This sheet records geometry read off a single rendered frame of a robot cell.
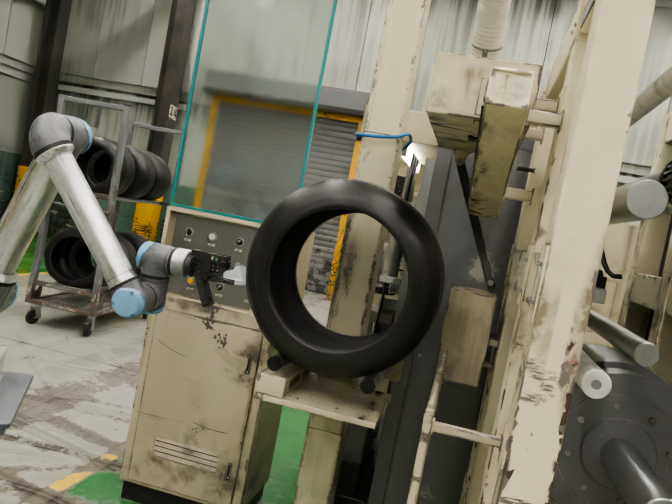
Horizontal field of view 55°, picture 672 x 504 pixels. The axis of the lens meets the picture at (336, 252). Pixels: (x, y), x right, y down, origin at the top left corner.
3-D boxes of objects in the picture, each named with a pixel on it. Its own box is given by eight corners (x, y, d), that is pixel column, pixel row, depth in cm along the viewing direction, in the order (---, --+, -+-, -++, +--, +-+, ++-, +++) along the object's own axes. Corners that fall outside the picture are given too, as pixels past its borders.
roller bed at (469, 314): (436, 366, 229) (452, 284, 227) (478, 376, 226) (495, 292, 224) (432, 378, 209) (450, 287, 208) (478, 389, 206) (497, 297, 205)
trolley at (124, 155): (98, 306, 669) (131, 120, 658) (156, 318, 660) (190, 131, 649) (18, 323, 537) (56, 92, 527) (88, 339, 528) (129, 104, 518)
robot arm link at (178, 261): (167, 276, 201) (181, 274, 210) (182, 279, 200) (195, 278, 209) (173, 247, 200) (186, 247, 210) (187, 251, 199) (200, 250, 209)
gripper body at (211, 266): (224, 257, 198) (188, 249, 200) (219, 285, 198) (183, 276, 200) (233, 256, 205) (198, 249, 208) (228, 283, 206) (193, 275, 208)
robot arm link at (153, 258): (146, 268, 213) (150, 238, 211) (181, 276, 210) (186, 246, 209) (131, 271, 204) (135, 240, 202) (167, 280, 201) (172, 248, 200)
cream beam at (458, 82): (436, 148, 214) (445, 103, 213) (514, 160, 209) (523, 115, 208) (421, 111, 154) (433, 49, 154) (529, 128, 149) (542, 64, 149)
